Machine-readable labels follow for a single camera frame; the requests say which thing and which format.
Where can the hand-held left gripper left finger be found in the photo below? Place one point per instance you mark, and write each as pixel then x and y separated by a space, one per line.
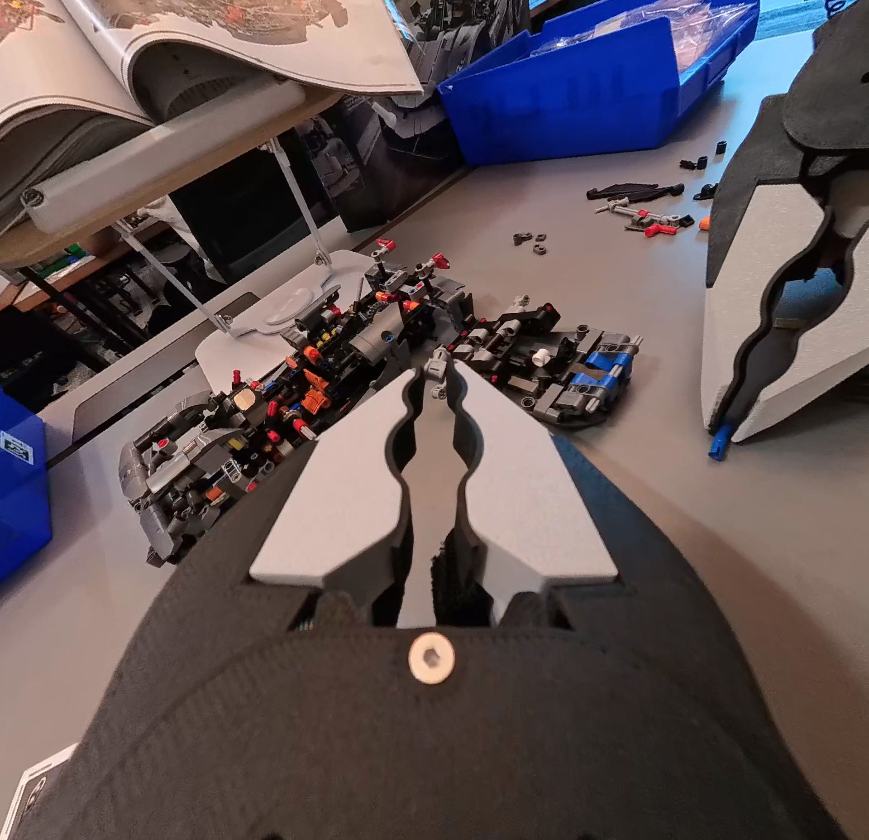
pixel 332 514

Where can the grey and red lego rods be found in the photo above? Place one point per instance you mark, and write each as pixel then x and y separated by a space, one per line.
pixel 635 216

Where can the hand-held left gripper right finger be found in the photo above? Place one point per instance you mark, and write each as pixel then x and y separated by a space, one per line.
pixel 536 514

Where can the clear plastic parts bags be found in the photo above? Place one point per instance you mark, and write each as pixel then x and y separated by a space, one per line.
pixel 645 25

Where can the printed marker sheet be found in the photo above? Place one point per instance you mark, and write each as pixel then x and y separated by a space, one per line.
pixel 30 785

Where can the black lego wing panels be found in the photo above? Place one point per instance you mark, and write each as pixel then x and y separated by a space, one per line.
pixel 635 190

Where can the blue lego pin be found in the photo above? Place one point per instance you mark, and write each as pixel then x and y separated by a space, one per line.
pixel 719 439

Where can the dark printed lego box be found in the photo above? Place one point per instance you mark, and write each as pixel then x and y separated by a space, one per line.
pixel 407 154

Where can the lego instruction booklet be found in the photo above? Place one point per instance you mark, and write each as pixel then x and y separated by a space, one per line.
pixel 305 59

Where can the lego sub-assembly with blue parts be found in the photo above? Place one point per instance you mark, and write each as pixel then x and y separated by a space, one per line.
pixel 543 351

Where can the blue plastic bin with tag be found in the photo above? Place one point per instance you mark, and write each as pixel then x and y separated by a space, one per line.
pixel 20 514

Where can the white metal book stand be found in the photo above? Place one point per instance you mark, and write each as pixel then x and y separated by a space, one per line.
pixel 231 361

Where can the light grey lego connector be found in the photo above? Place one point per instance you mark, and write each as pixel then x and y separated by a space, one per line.
pixel 438 368

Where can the large lego vehicle chassis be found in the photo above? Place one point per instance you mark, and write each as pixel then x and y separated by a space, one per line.
pixel 326 371

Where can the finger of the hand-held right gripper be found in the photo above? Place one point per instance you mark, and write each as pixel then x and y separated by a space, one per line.
pixel 747 256
pixel 815 378

